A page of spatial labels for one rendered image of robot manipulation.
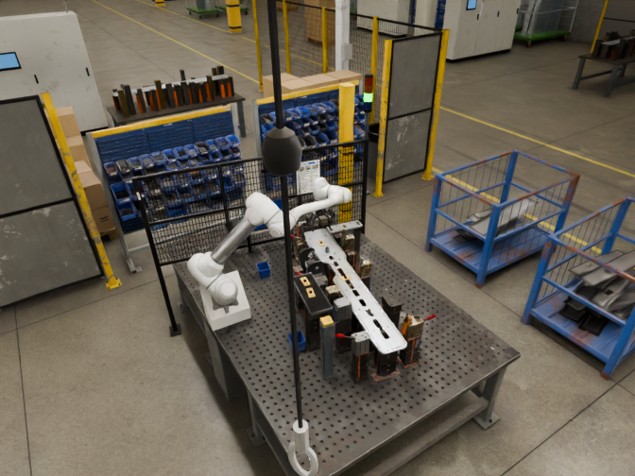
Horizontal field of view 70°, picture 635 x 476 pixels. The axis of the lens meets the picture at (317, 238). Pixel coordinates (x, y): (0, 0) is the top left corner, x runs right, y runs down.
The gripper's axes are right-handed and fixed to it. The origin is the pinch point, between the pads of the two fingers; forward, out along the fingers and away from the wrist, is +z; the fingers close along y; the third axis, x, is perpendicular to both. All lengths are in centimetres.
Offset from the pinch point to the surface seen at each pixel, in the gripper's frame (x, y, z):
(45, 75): 622, -253, -1
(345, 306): -84, -16, 4
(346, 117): 58, 46, -61
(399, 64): 219, 185, -55
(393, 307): -88, 15, 12
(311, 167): 54, 13, -24
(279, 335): -53, -52, 44
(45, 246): 140, -219, 48
